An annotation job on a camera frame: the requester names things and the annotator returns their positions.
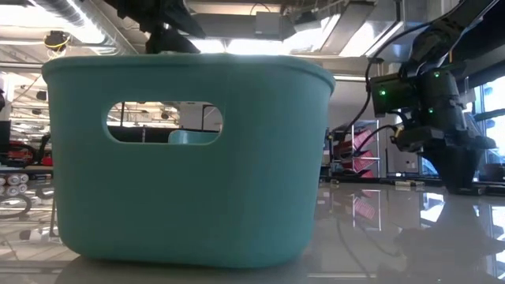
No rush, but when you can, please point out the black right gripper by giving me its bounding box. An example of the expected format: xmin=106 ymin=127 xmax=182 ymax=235
xmin=391 ymin=69 xmax=496 ymax=194

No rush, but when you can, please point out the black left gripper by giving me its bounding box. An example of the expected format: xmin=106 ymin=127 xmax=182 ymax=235
xmin=104 ymin=0 xmax=206 ymax=54

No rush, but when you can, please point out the green plastic bin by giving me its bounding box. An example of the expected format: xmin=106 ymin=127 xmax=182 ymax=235
xmin=41 ymin=53 xmax=337 ymax=270

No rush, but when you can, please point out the metal shelf rack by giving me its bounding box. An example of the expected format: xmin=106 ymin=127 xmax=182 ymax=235
xmin=330 ymin=119 xmax=382 ymax=178

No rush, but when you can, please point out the grey ceiling unit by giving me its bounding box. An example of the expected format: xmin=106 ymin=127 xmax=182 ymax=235
xmin=193 ymin=11 xmax=296 ymax=41

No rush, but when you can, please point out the ceiling light strip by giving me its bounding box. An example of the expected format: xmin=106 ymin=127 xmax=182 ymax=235
xmin=334 ymin=74 xmax=372 ymax=83

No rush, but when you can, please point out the white ceiling air unit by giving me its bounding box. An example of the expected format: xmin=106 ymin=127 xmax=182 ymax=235
xmin=315 ymin=0 xmax=407 ymax=58

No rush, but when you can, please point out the red tool box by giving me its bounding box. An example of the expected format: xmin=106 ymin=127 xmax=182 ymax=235
xmin=7 ymin=140 xmax=54 ymax=167

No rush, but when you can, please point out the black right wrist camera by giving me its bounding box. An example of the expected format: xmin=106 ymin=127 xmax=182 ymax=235
xmin=369 ymin=73 xmax=420 ymax=118

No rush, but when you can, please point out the black aluminium table frame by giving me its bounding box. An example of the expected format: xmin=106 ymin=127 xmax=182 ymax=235
xmin=0 ymin=167 xmax=505 ymax=189

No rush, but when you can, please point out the silver ventilation duct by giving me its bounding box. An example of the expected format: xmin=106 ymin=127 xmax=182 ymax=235
xmin=33 ymin=0 xmax=88 ymax=29

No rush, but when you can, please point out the yellow black ceiling cable reel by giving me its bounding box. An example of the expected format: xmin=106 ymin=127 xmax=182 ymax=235
xmin=43 ymin=30 xmax=73 ymax=53

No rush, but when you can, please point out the black right camera cable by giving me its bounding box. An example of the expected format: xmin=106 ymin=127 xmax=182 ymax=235
xmin=342 ymin=17 xmax=435 ymax=139

